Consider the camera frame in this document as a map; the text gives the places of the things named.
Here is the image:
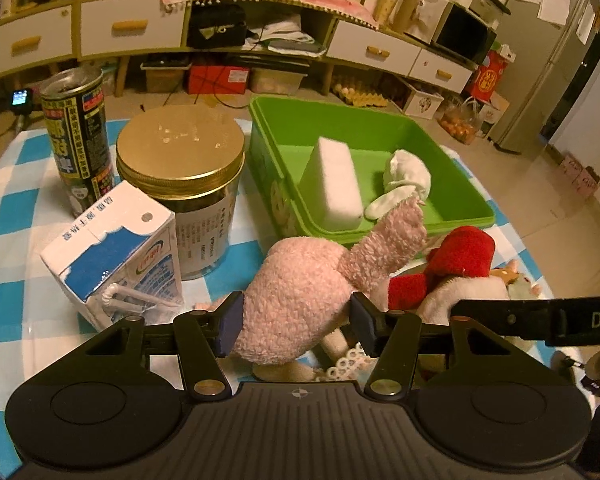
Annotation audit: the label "red box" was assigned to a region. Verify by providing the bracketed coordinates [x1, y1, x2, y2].
[187, 62, 248, 95]

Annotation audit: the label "grey plush toy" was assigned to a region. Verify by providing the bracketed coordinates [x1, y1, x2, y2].
[490, 259, 544, 303]

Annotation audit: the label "black bag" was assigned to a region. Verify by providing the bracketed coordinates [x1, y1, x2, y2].
[186, 4, 248, 50]

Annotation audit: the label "black drink can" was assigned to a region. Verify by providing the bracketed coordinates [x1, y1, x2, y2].
[40, 66, 113, 218]

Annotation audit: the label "white sponge block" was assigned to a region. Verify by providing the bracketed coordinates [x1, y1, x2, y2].
[300, 136, 365, 233]

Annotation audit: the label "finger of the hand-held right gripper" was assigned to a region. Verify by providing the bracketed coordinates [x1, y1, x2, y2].
[450, 299, 567, 343]

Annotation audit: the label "pink plush toy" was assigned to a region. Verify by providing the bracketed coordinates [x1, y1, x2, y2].
[195, 199, 428, 386]

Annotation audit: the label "white cabinet drawer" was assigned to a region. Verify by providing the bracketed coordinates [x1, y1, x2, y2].
[79, 0, 187, 58]
[326, 20, 423, 78]
[409, 50, 475, 93]
[0, 7, 76, 78]

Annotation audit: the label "black microwave oven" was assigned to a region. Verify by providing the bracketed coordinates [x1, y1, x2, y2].
[432, 2, 498, 65]

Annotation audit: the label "clear storage box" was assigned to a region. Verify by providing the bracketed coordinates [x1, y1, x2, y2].
[142, 57, 191, 93]
[250, 66, 306, 97]

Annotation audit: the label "white printed storage box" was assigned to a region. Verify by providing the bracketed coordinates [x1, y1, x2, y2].
[397, 80, 446, 120]

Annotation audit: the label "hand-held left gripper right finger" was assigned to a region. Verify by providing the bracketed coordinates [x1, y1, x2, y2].
[350, 292, 549, 402]

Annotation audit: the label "cardboard tube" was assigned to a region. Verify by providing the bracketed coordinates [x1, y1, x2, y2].
[392, 0, 423, 33]

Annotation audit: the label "red and white plush toy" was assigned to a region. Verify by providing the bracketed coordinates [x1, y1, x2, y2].
[370, 226, 512, 332]

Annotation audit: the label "blue checked tablecloth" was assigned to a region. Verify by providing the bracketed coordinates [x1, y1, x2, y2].
[0, 119, 571, 411]

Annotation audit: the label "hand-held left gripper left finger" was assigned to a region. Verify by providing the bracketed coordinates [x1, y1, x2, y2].
[82, 290, 246, 404]

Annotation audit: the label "pile of folded white bags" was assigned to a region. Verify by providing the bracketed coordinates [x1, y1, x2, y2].
[245, 12, 327, 57]

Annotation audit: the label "white rolled cloth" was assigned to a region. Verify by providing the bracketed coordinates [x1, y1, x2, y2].
[364, 149, 432, 221]

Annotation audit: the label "plastic bag of oranges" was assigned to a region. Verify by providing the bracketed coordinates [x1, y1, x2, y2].
[439, 97, 483, 145]

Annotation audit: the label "silver refrigerator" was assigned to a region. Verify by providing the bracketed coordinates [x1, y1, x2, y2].
[487, 0, 600, 156]

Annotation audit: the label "yellow egg tray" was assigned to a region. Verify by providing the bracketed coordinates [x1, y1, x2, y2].
[332, 80, 393, 109]

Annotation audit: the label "pink cardboard box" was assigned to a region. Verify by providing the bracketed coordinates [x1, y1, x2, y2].
[560, 154, 600, 195]

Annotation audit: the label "blue and white milk carton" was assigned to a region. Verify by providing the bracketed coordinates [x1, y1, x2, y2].
[40, 180, 185, 331]

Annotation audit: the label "glass jar with gold lid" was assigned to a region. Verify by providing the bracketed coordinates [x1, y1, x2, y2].
[116, 105, 246, 281]

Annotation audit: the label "green plastic bin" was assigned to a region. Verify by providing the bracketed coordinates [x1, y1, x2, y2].
[248, 94, 497, 261]

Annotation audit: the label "long wooden cabinet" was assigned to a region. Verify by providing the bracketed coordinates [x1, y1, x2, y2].
[0, 0, 481, 97]

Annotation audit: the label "red gift bag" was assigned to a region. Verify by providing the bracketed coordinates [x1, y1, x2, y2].
[464, 50, 511, 106]

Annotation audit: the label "white bead string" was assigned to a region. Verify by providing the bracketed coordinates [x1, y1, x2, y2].
[312, 347, 373, 383]

